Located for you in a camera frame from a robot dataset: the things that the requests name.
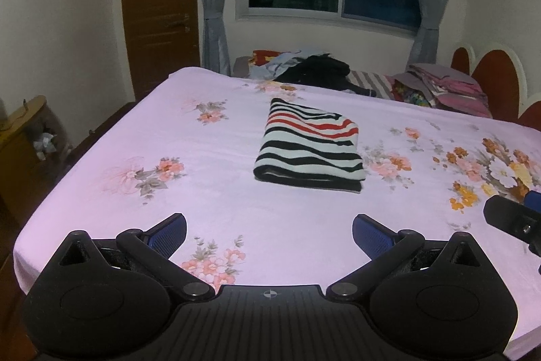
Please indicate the wooden side cabinet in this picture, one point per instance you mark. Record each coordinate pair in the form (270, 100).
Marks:
(21, 166)

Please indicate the pile of mixed clothes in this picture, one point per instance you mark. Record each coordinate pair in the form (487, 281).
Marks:
(270, 65)

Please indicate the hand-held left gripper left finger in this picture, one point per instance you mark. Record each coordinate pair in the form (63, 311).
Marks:
(167, 235)

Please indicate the floral pink bedsheet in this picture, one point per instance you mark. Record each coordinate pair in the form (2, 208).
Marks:
(211, 208)

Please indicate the red and white headboard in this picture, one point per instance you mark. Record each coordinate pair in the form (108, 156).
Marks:
(498, 77)

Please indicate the striped knit sweater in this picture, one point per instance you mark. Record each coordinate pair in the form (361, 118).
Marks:
(308, 149)

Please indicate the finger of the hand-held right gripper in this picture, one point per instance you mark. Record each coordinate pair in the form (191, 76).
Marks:
(507, 217)

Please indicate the black garment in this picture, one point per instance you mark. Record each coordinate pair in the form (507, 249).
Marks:
(317, 69)

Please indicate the stack of folded pink bedding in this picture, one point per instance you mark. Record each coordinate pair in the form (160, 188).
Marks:
(448, 90)

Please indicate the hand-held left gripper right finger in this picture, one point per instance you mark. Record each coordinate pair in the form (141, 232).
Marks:
(372, 236)

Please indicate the dark bed frame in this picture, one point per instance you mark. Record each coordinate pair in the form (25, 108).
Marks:
(97, 132)

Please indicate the brown wooden door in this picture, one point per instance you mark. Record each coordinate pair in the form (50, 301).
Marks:
(156, 5)

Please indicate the crumpled white paper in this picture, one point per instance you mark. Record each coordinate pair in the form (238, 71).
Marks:
(44, 143)

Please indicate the grey striped mattress cover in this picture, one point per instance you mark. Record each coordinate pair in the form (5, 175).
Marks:
(372, 82)

